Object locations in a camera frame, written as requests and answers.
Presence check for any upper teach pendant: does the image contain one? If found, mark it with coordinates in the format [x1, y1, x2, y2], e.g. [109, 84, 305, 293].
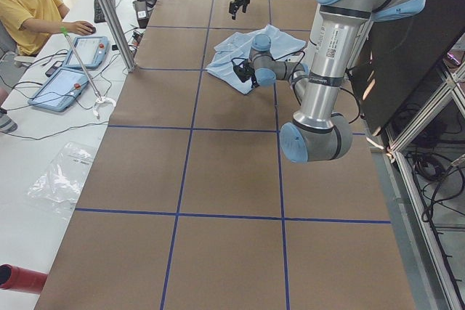
[72, 36, 109, 70]

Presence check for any reacher grabber stick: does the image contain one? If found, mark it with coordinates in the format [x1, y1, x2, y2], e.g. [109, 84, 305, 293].
[60, 26, 116, 120]

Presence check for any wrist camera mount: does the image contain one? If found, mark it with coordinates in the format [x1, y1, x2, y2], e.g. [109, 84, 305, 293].
[233, 62, 254, 83]

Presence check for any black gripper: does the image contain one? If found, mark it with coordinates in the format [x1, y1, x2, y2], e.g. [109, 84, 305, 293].
[229, 0, 250, 20]
[248, 68, 259, 89]

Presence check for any clear plastic bag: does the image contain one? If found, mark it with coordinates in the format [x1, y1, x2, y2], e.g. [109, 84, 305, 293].
[24, 142, 97, 221]

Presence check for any black keyboard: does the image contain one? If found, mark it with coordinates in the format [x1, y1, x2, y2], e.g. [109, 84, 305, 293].
[93, 0, 116, 24]

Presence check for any lower teach pendant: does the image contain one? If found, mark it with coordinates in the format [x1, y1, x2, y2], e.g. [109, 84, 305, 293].
[28, 68, 88, 113]

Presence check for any small black device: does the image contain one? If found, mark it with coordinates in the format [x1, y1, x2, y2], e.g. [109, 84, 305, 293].
[45, 61, 62, 78]

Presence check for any aluminium frame post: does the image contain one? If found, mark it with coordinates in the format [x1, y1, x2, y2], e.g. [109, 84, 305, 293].
[98, 0, 136, 73]

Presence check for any red tube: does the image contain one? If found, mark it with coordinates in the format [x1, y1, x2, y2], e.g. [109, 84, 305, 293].
[1, 264, 48, 294]

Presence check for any teach pendant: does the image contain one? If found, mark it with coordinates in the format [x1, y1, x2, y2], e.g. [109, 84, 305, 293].
[72, 36, 109, 70]
[28, 68, 88, 113]

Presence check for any light blue button shirt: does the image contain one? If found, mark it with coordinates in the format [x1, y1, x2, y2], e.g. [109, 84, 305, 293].
[206, 25, 309, 95]

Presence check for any person in yellow shirt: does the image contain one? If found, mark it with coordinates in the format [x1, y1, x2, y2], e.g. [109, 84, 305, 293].
[0, 0, 97, 133]

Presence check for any black panel board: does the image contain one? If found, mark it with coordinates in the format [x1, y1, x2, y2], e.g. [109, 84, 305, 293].
[351, 0, 464, 134]

